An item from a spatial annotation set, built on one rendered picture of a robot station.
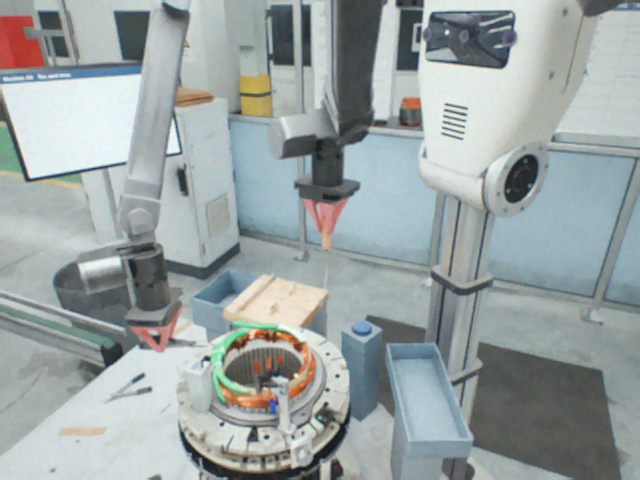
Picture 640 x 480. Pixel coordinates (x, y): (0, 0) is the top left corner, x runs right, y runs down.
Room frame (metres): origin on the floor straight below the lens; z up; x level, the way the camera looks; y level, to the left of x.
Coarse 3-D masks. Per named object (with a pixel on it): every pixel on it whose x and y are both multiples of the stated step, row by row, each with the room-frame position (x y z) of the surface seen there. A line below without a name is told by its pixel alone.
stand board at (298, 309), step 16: (256, 288) 1.00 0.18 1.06; (272, 288) 1.00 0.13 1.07; (288, 288) 1.00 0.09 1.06; (304, 288) 1.00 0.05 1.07; (256, 304) 0.93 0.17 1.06; (272, 304) 0.92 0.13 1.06; (288, 304) 0.92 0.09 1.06; (304, 304) 0.92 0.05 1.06; (320, 304) 0.94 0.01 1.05; (240, 320) 0.88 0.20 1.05; (256, 320) 0.86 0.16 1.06; (272, 320) 0.86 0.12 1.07; (288, 320) 0.86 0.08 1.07; (304, 320) 0.86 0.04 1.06
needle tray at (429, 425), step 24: (408, 360) 0.77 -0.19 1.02; (432, 360) 0.77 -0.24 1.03; (408, 384) 0.70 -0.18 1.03; (432, 384) 0.70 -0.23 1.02; (408, 408) 0.63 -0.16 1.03; (432, 408) 0.63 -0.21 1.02; (456, 408) 0.61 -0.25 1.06; (408, 432) 0.55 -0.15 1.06; (432, 432) 0.58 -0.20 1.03; (456, 432) 0.58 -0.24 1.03; (408, 456) 0.53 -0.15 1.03; (432, 456) 0.53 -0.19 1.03; (456, 456) 0.53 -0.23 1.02
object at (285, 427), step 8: (280, 376) 0.52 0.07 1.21; (288, 384) 0.51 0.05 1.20; (288, 392) 0.51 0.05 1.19; (280, 400) 0.52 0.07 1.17; (288, 400) 0.51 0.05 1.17; (280, 408) 0.52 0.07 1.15; (288, 408) 0.51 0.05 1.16; (280, 416) 0.52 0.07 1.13; (288, 416) 0.51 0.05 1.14; (280, 424) 0.52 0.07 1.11; (288, 424) 0.51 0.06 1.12; (280, 432) 0.52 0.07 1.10; (288, 432) 0.51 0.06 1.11
